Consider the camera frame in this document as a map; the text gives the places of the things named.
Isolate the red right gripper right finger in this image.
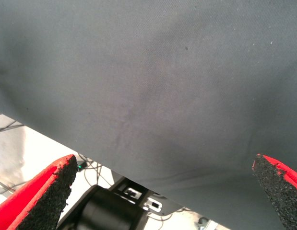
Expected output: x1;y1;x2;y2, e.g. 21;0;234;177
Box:
252;153;297;230

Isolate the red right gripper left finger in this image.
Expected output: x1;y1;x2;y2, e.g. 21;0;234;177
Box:
0;154;78;230

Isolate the dark grey table cloth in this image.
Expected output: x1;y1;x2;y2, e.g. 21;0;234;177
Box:
0;0;297;230

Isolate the thin black floor cable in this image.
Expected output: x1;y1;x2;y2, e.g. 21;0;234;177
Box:
78;154;115;190

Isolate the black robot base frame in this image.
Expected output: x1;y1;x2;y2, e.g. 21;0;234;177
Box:
56;176;187;230

